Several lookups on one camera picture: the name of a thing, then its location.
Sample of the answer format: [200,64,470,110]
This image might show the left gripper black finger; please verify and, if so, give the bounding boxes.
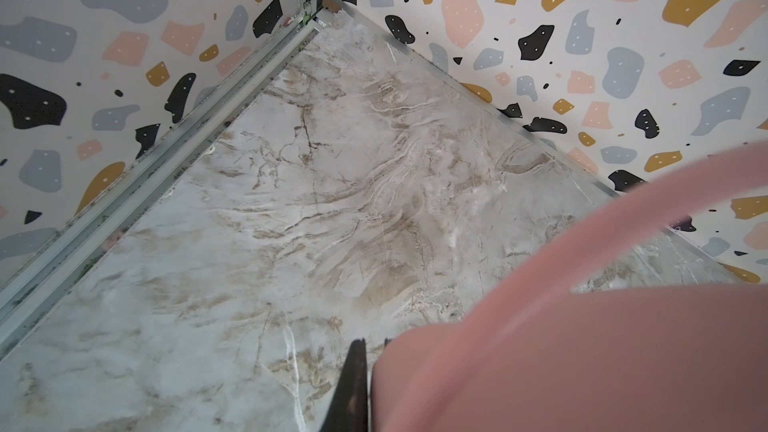
[320,339,368,432]

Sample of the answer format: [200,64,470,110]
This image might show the pink headphones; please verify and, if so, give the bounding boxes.
[371,142,767,431]

